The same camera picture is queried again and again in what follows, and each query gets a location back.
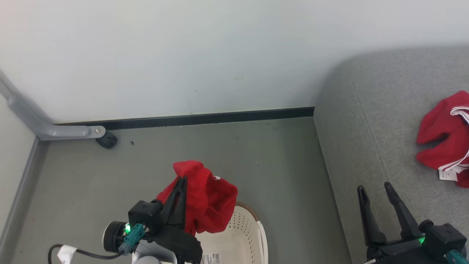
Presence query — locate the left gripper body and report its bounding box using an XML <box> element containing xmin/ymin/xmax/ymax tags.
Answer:
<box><xmin>147</xmin><ymin>223</ymin><xmax>203</xmax><ymax>264</ymax></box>

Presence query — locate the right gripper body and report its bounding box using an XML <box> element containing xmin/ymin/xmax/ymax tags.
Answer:
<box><xmin>366</xmin><ymin>238</ymin><xmax>457</xmax><ymax>264</ymax></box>

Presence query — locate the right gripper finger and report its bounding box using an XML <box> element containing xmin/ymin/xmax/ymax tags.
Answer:
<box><xmin>357</xmin><ymin>185</ymin><xmax>387</xmax><ymax>246</ymax></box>
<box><xmin>384</xmin><ymin>181</ymin><xmax>422</xmax><ymax>241</ymax></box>

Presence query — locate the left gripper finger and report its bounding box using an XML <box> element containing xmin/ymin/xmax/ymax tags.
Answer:
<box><xmin>172</xmin><ymin>176</ymin><xmax>188</xmax><ymax>226</ymax></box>
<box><xmin>161</xmin><ymin>177</ymin><xmax>183</xmax><ymax>225</ymax></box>

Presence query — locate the plain red garment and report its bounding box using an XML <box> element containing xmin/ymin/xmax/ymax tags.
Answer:
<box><xmin>156</xmin><ymin>160</ymin><xmax>239</xmax><ymax>236</ymax></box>

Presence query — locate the red garment with white stripes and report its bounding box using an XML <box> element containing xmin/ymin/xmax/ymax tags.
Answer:
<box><xmin>416</xmin><ymin>91</ymin><xmax>469</xmax><ymax>188</ymax></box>

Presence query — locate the grey fabric sofa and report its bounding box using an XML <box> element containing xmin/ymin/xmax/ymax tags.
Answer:
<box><xmin>314</xmin><ymin>46</ymin><xmax>469</xmax><ymax>264</ymax></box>

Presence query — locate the cream perforated laundry basket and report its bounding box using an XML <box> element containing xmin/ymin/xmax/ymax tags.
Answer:
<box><xmin>194</xmin><ymin>201</ymin><xmax>269</xmax><ymax>264</ymax></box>

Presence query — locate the black caster wheel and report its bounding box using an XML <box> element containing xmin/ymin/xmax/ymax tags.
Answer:
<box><xmin>96</xmin><ymin>131</ymin><xmax>118</xmax><ymax>149</ymax></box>

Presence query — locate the black baseboard strip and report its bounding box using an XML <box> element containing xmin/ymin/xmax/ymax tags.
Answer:
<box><xmin>55</xmin><ymin>107</ymin><xmax>315</xmax><ymax>131</ymax></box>

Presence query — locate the grey skirting strip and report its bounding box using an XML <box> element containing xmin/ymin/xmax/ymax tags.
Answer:
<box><xmin>0</xmin><ymin>136</ymin><xmax>50</xmax><ymax>253</ymax></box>

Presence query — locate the grey metal stand leg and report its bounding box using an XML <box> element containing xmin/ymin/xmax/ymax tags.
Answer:
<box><xmin>0</xmin><ymin>70</ymin><xmax>107</xmax><ymax>142</ymax></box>

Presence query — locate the teal left cable connector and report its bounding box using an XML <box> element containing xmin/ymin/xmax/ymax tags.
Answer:
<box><xmin>118</xmin><ymin>223</ymin><xmax>146</xmax><ymax>254</ymax></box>

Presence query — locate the teal cable connector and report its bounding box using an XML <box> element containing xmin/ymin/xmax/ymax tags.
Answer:
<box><xmin>445</xmin><ymin>249</ymin><xmax>469</xmax><ymax>264</ymax></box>
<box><xmin>118</xmin><ymin>223</ymin><xmax>146</xmax><ymax>254</ymax></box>

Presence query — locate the teal right cable connector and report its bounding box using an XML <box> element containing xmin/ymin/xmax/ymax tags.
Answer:
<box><xmin>445</xmin><ymin>249</ymin><xmax>469</xmax><ymax>264</ymax></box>

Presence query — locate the black cable with white tag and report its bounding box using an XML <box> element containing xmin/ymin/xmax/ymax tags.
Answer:
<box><xmin>48</xmin><ymin>244</ymin><xmax>125</xmax><ymax>264</ymax></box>

